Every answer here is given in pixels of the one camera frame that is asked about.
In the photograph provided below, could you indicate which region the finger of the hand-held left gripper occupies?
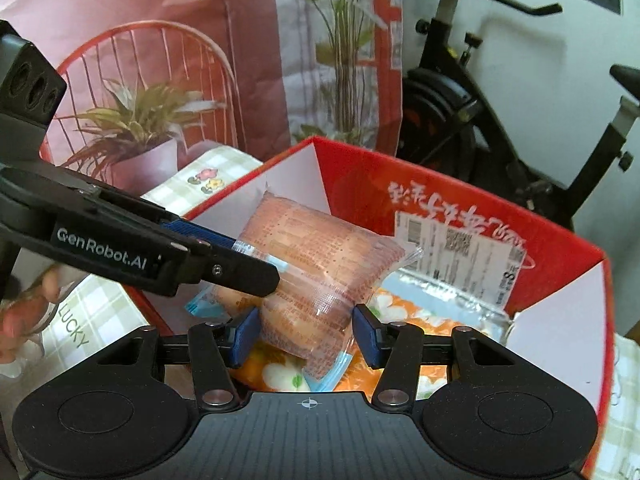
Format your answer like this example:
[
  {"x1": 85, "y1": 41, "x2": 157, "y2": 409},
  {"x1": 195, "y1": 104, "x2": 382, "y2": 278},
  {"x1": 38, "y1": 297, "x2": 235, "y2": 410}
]
[
  {"x1": 160, "y1": 219, "x2": 237, "y2": 252},
  {"x1": 154, "y1": 239, "x2": 282, "y2": 299}
]

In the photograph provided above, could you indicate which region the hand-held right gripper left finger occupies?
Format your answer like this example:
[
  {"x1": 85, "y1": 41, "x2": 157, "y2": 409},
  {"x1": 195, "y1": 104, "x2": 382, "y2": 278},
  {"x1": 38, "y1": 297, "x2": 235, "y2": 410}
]
[{"x1": 95, "y1": 310, "x2": 261, "y2": 409}]

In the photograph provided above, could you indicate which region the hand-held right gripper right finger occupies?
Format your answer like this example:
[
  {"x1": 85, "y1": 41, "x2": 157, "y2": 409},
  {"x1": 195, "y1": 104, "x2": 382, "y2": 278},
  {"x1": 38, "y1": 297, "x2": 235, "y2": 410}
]
[{"x1": 352, "y1": 304, "x2": 518, "y2": 408}]

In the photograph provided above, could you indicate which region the clear bread packet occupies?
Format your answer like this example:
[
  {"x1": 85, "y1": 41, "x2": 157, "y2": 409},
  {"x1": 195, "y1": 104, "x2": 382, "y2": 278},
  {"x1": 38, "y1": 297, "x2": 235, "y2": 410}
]
[{"x1": 185, "y1": 190, "x2": 426, "y2": 393}]

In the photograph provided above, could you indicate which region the red cardboard box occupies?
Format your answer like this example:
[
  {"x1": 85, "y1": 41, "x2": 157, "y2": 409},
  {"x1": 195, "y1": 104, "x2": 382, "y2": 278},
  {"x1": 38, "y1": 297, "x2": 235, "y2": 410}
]
[{"x1": 127, "y1": 136, "x2": 617, "y2": 476}]

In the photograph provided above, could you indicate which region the person's left hand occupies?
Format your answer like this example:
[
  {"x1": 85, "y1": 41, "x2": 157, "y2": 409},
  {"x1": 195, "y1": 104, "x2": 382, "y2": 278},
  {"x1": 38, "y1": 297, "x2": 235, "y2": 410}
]
[{"x1": 0, "y1": 265, "x2": 64, "y2": 366}]

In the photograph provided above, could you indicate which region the orange floral packet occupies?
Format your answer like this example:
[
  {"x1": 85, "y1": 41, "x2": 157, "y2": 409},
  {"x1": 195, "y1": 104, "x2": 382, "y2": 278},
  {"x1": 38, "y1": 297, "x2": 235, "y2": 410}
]
[{"x1": 231, "y1": 285, "x2": 453, "y2": 403}]

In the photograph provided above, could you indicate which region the checked bunny print tablecloth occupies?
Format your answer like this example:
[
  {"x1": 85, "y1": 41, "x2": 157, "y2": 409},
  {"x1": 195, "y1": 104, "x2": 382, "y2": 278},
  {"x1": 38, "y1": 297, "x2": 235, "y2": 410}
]
[{"x1": 0, "y1": 145, "x2": 640, "y2": 480}]

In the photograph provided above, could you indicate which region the pink printed backdrop cloth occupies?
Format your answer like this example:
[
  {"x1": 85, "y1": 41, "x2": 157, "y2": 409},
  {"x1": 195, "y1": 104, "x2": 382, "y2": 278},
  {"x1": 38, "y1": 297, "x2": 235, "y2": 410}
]
[{"x1": 0, "y1": 0, "x2": 405, "y2": 201}]

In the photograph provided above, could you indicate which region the black exercise bike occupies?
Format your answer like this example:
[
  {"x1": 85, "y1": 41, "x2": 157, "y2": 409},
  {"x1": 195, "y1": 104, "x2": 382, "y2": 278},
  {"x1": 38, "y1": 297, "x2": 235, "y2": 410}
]
[{"x1": 395, "y1": 0, "x2": 640, "y2": 233}]

